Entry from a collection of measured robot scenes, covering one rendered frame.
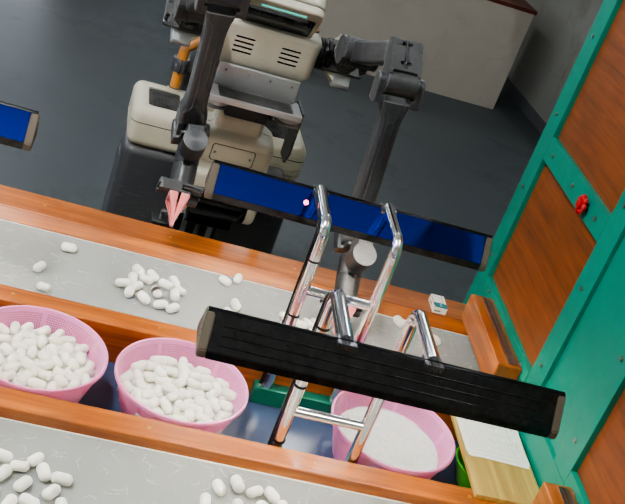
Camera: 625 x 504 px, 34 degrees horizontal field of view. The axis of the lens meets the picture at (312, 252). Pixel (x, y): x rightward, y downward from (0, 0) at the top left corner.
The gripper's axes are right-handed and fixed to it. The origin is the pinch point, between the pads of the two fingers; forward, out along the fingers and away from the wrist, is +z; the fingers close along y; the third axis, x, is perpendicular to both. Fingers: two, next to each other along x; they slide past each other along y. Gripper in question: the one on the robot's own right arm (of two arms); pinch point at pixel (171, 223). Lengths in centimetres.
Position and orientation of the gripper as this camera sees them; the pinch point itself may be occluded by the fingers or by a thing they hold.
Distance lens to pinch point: 237.6
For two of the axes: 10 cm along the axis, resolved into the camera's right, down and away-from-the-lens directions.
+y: 9.4, 2.6, 2.1
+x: -2.9, 3.2, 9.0
